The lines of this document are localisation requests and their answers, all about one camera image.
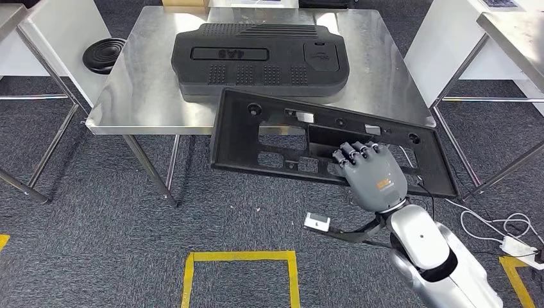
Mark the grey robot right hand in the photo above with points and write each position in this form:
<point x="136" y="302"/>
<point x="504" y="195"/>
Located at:
<point x="376" y="183"/>

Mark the black plastic plate part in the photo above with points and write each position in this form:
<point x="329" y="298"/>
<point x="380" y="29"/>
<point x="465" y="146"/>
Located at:
<point x="231" y="136"/>

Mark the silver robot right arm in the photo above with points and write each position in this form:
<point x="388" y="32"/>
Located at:
<point x="418" y="238"/>

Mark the stainless steel workbench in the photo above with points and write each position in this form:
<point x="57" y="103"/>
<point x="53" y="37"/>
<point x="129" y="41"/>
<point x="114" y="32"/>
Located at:
<point x="140" y="97"/>

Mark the yellow floor tape marking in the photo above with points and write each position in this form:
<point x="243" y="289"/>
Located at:
<point x="3" y="241"/>
<point x="238" y="256"/>

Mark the white power strip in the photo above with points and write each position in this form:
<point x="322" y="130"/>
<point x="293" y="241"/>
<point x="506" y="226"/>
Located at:
<point x="518" y="248"/>

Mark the white partition panel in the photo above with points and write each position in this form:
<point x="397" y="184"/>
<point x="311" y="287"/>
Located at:
<point x="446" y="38"/>
<point x="72" y="34"/>

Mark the black engine cover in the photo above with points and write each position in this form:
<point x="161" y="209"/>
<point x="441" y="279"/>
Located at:
<point x="255" y="76"/>

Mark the black device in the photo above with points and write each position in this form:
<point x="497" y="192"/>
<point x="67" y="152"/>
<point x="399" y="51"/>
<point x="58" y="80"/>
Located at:
<point x="323" y="3"/>

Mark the stainless steel table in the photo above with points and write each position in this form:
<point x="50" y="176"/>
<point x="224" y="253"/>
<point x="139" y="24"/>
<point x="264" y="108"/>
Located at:
<point x="514" y="38"/>
<point x="8" y="17"/>

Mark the brown cardboard box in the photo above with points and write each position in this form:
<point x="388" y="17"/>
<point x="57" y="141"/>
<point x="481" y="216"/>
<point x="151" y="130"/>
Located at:
<point x="185" y="3"/>

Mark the black round ribbed disc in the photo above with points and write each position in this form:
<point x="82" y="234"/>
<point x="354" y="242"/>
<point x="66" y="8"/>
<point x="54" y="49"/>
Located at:
<point x="102" y="55"/>

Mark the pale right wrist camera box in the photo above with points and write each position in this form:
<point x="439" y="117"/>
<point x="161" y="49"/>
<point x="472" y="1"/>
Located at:
<point x="318" y="222"/>

